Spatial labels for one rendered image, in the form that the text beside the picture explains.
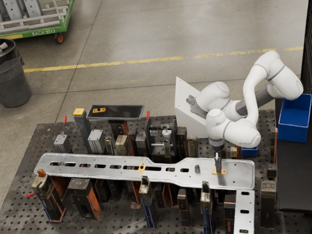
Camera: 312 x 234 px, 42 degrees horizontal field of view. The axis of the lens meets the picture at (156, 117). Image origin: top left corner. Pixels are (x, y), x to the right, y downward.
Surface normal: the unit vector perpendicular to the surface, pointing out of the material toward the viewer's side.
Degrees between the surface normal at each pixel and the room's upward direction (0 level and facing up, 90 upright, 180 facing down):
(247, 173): 0
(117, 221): 0
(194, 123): 90
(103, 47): 0
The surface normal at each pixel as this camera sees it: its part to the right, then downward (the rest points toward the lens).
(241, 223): -0.15, -0.75
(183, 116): -0.07, 0.66
